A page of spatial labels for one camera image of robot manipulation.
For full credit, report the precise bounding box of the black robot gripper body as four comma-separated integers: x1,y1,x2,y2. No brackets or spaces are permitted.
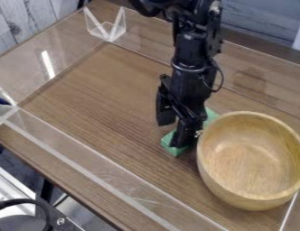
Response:
157,61,218,123

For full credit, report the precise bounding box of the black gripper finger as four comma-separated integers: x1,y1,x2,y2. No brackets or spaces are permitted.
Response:
169,118,202,148
157,91,176,126

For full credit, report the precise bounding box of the green rectangular block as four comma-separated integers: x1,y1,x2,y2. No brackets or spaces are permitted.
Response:
159,107,218,158

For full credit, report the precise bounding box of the light wooden bowl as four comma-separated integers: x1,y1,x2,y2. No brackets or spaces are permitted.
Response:
197,111,300,211

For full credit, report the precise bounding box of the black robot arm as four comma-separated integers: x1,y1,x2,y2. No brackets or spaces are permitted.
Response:
129,0,224,148

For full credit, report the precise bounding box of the black table leg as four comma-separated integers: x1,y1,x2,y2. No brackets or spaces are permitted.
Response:
41,180,55,203

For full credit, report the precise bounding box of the blue object at left edge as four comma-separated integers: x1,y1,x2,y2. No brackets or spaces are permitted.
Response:
0,98,11,106

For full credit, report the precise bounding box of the clear acrylic corner bracket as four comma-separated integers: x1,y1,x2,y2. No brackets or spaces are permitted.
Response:
83,7,126,42

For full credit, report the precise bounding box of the black metal bracket with screw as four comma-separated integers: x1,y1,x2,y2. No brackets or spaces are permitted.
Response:
49,206,85,231

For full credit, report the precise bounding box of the black cable loop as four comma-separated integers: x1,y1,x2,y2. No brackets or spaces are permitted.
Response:
0,198,54,231

